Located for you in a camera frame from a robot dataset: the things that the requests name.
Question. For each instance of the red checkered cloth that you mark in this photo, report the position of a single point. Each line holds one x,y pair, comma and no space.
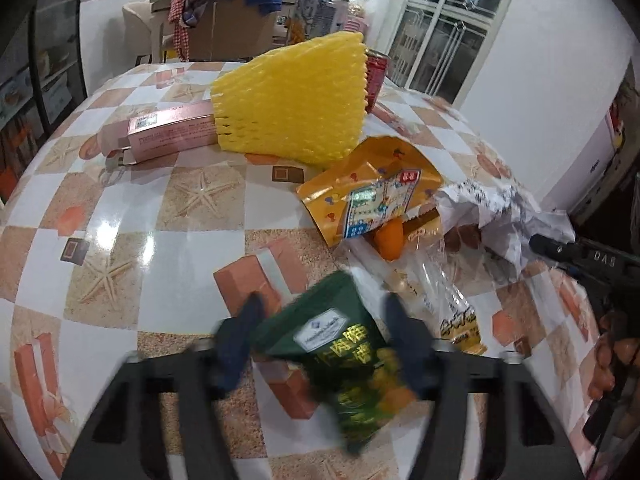
187,15

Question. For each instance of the white paper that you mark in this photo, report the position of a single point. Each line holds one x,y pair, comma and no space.
500,215

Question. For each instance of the orange-yellow snack bag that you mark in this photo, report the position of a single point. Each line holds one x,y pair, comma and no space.
360,180

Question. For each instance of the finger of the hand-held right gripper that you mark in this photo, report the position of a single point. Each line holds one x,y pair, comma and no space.
552,246

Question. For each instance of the glass sliding door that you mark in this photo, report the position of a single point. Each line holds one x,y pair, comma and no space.
450,25

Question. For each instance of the yellow foam net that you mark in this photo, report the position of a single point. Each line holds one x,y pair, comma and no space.
290,100

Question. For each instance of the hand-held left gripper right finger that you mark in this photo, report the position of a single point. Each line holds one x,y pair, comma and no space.
407,340

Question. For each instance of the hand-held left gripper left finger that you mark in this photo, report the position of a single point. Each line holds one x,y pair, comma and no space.
240,340

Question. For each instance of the beige chair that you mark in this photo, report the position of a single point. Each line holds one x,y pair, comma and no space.
142,30

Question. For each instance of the dark green snack bag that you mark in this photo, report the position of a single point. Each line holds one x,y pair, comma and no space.
340,360

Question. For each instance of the clear packet with yellow print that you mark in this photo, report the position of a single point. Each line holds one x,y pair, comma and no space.
440,300

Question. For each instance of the glass display cabinet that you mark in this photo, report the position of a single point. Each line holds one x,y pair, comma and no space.
40,70

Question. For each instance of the pink cardboard box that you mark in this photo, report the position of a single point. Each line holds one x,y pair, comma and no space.
165,130

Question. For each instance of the red drink can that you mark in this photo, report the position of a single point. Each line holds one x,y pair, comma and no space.
377,75

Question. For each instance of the tall silver drink can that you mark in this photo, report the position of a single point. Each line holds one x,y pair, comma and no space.
320,15

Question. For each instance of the person's right hand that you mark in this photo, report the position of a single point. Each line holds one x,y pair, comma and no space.
617,355

